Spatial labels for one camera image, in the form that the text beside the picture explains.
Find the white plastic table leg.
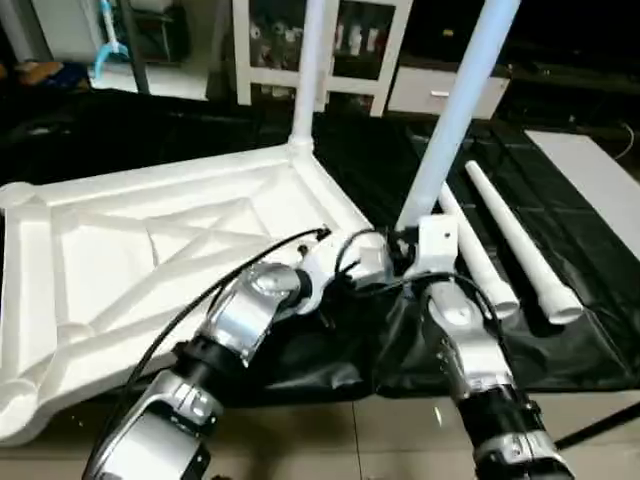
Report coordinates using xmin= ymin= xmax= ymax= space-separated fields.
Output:
xmin=435 ymin=181 xmax=522 ymax=320
xmin=394 ymin=0 xmax=522 ymax=238
xmin=287 ymin=0 xmax=327 ymax=158
xmin=463 ymin=159 xmax=584 ymax=327

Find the white plastic table top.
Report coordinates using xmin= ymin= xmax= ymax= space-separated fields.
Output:
xmin=0 ymin=140 xmax=393 ymax=448

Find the black work mat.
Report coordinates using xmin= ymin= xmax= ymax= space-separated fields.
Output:
xmin=0 ymin=85 xmax=640 ymax=406

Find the white drawer unit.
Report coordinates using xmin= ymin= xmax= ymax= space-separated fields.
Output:
xmin=387 ymin=64 xmax=510 ymax=122

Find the white flat panel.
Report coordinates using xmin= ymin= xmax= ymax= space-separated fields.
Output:
xmin=524 ymin=129 xmax=640 ymax=238

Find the white glass door cabinet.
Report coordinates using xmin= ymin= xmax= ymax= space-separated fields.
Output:
xmin=231 ymin=0 xmax=414 ymax=117

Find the dark equipment rack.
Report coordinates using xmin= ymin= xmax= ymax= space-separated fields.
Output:
xmin=145 ymin=5 xmax=191 ymax=61

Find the grey metal pole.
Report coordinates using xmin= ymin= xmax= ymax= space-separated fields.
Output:
xmin=117 ymin=0 xmax=153 ymax=96

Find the light blue plastic item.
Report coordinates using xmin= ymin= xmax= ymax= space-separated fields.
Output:
xmin=91 ymin=0 xmax=132 ymax=81

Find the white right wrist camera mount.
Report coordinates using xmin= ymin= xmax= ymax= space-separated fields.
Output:
xmin=404 ymin=213 xmax=462 ymax=283

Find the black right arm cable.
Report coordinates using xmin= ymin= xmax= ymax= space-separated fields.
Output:
xmin=335 ymin=230 xmax=506 ymax=331

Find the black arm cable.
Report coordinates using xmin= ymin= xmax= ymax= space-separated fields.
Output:
xmin=335 ymin=230 xmax=506 ymax=331
xmin=84 ymin=226 xmax=333 ymax=480

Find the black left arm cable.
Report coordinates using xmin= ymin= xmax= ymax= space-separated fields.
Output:
xmin=84 ymin=226 xmax=333 ymax=480

